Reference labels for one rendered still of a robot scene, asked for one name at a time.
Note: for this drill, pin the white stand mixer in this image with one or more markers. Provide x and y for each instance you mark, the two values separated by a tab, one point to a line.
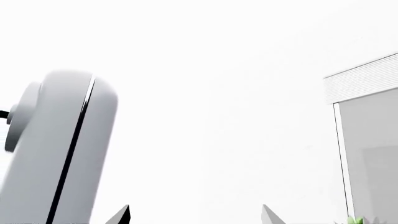
59	149

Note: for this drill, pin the green plant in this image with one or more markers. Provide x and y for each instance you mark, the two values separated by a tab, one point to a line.
354	220

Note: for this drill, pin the window with white blind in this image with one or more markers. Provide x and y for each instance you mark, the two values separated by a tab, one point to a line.
367	144

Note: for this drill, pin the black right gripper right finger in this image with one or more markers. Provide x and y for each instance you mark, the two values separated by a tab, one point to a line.
270	217

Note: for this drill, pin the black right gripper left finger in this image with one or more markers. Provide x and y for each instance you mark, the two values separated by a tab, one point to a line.
122	217

